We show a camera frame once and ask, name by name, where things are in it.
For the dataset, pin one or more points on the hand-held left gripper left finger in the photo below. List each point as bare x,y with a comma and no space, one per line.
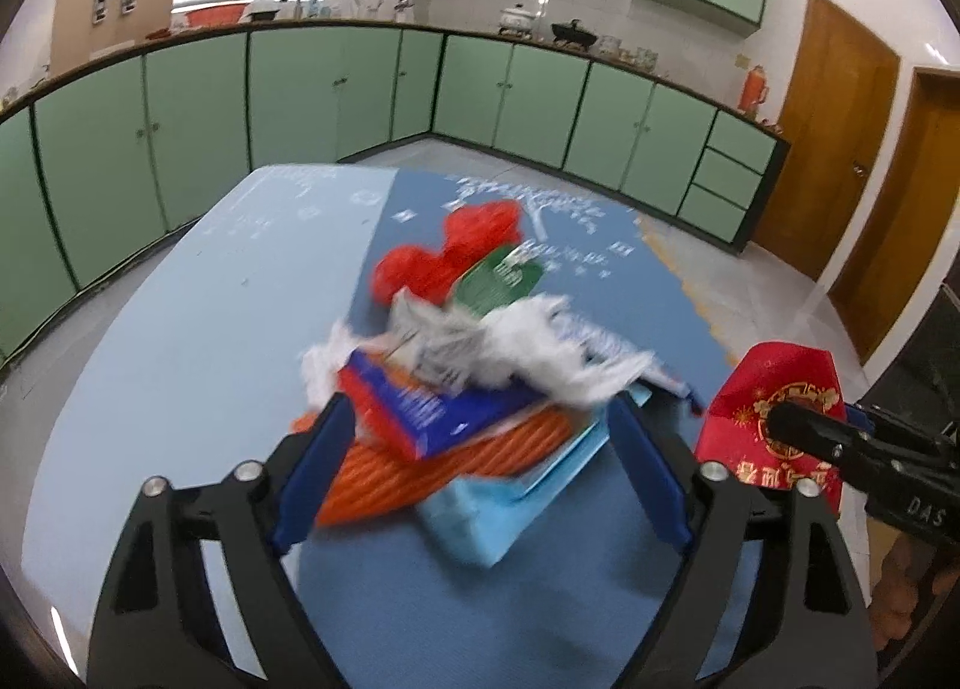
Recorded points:
315,483

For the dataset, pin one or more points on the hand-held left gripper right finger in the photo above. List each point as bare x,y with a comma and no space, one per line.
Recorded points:
649,483

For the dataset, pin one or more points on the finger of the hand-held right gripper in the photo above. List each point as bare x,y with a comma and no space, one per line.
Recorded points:
900,430
810,434

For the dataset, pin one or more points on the red paper envelope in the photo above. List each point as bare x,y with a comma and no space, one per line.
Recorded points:
765,374

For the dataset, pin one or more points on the black waste bin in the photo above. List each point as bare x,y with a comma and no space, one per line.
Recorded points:
926,359

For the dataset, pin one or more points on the orange striped packet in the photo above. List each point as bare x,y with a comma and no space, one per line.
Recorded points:
420,471

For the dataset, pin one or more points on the small white tissue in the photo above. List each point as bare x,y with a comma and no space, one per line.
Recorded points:
326,359

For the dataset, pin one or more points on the blue and orange box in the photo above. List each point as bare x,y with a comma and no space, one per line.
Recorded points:
427,411

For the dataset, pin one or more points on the large white tissue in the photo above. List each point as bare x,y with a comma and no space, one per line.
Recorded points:
555,351

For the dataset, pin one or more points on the light blue carton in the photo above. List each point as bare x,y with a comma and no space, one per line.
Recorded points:
487,516

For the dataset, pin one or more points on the printed paper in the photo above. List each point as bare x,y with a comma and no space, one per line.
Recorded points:
439,340

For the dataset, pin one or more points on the green card packet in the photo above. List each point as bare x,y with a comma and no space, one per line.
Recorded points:
499,280

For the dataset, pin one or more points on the red mesh wrapper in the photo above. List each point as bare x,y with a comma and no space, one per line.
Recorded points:
435,254

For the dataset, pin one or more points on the person's right hand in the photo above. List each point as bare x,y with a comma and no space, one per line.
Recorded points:
907,591

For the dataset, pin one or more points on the blue printed mat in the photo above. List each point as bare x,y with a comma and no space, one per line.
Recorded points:
480,629

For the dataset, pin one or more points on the wooden door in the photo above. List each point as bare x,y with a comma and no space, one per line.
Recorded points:
900,209
825,134

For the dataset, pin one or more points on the red thermos flask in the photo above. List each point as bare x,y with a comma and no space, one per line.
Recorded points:
752,92

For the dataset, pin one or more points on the green base cabinets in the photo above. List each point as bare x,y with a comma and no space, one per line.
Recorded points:
300,96

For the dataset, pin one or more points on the row of glass jars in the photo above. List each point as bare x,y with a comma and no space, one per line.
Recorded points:
630,53

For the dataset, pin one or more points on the black wok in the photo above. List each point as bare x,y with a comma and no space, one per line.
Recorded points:
574,35

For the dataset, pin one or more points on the red plastic basin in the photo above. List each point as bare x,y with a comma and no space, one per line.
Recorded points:
214,15

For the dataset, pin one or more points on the white cooking pot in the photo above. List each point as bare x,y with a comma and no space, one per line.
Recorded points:
517,17

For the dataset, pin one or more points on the brown cardboard box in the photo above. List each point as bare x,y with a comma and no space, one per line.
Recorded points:
82,14

